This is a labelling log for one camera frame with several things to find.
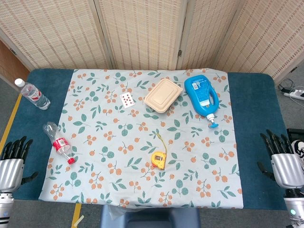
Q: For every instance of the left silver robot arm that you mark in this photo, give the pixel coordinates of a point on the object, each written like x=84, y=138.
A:
x=4, y=206

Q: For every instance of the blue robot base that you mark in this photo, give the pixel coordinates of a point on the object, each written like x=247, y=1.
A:
x=152, y=218

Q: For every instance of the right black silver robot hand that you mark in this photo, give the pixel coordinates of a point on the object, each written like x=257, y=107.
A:
x=286, y=167

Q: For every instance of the woven folding screen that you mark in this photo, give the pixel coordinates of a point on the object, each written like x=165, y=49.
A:
x=142, y=31

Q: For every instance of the beige lidded lunch box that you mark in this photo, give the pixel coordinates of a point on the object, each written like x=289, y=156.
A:
x=162, y=95

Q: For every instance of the white power strip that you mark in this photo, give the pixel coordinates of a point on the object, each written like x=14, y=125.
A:
x=295, y=93

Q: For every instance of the floral tablecloth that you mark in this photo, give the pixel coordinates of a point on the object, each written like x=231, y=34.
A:
x=133, y=147

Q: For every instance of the teal table cover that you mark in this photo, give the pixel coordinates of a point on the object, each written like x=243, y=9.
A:
x=256, y=111

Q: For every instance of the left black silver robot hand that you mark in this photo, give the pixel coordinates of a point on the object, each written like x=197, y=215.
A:
x=10, y=167

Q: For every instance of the clear bottle white cap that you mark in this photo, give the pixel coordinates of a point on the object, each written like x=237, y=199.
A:
x=35, y=96

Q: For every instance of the red diamonds playing card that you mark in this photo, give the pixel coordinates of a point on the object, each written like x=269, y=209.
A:
x=127, y=100

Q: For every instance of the blue pump detergent bottle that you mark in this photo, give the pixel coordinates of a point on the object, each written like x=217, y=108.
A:
x=202, y=95

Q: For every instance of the crushed bottle red cap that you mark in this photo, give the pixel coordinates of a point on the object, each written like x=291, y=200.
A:
x=61, y=145

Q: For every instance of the yellow tape measure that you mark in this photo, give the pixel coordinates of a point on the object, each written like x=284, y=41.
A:
x=158, y=160

